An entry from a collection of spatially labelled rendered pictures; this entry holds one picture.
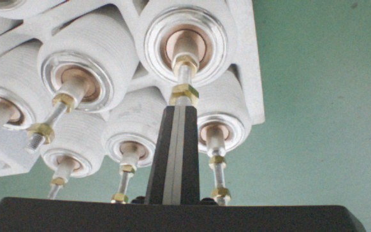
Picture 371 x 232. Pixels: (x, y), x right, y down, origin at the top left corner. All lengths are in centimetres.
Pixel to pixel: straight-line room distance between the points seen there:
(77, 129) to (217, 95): 22
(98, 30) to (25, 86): 11
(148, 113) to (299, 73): 39
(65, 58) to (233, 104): 18
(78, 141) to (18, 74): 12
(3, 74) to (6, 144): 33
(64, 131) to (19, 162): 28
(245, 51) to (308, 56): 28
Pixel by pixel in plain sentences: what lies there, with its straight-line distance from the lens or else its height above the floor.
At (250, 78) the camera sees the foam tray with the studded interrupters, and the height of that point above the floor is 18.
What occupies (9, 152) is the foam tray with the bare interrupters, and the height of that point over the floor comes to 17.
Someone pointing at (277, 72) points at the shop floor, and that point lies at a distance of 53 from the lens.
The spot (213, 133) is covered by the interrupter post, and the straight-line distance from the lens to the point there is 24.
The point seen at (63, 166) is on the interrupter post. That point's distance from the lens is 35.
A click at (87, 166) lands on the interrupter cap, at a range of 35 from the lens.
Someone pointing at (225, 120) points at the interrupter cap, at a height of 25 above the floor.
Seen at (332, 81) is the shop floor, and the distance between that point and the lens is 61.
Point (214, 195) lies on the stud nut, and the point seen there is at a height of 33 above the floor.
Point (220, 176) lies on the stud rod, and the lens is 21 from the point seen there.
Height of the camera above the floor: 42
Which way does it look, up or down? 48 degrees down
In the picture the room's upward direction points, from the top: 178 degrees counter-clockwise
